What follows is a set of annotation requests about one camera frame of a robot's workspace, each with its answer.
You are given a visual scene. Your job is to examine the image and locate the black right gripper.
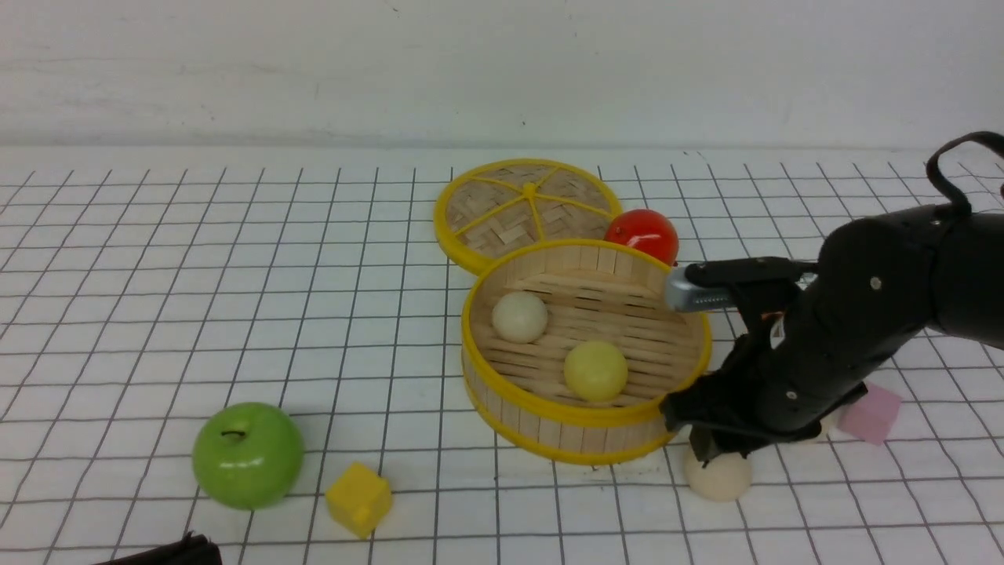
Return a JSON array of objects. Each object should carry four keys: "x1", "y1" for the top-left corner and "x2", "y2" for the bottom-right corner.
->
[{"x1": 660, "y1": 212, "x2": 954, "y2": 468}]

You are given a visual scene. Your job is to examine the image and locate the beige bun front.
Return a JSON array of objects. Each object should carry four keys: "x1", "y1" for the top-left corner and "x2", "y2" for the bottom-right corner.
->
[{"x1": 682, "y1": 447, "x2": 753, "y2": 503}]

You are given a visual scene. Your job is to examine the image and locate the pale yellow bun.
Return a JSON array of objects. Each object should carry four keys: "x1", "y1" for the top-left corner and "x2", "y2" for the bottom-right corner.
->
[{"x1": 563, "y1": 341, "x2": 630, "y2": 402}]

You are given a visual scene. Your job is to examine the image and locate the cream white bun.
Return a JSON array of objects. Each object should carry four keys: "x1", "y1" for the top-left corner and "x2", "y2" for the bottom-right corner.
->
[{"x1": 491, "y1": 292, "x2": 549, "y2": 344}]

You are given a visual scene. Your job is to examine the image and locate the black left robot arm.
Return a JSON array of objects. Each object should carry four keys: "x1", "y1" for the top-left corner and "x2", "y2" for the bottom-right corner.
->
[{"x1": 101, "y1": 532, "x2": 223, "y2": 565}]

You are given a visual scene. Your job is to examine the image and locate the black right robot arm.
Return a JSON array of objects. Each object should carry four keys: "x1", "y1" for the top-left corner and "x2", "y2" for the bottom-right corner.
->
[{"x1": 659, "y1": 205, "x2": 1003, "y2": 462}]

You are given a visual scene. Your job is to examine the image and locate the bamboo steamer tray yellow rim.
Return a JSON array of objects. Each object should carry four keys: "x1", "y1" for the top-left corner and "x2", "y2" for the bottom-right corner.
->
[{"x1": 460, "y1": 239, "x2": 712, "y2": 466}]

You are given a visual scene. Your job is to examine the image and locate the bamboo steamer lid yellow rim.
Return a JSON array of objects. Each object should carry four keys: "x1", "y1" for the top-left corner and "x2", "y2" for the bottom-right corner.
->
[{"x1": 431, "y1": 159, "x2": 623, "y2": 275}]

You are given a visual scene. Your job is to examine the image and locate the pink foam cube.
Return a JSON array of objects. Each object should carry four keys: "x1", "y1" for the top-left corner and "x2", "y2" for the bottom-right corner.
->
[{"x1": 836, "y1": 384, "x2": 903, "y2": 446}]

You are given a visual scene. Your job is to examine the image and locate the red plastic tomato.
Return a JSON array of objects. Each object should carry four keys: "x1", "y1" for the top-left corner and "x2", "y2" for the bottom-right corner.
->
[{"x1": 605, "y1": 209, "x2": 680, "y2": 267}]

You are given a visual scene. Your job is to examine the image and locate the yellow foam cube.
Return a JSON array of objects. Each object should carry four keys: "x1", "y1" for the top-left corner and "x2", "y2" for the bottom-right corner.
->
[{"x1": 324, "y1": 461, "x2": 392, "y2": 539}]

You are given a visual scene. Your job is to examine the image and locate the green plastic apple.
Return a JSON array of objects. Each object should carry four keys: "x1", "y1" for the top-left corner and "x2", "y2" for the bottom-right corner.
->
[{"x1": 191, "y1": 402, "x2": 305, "y2": 511}]

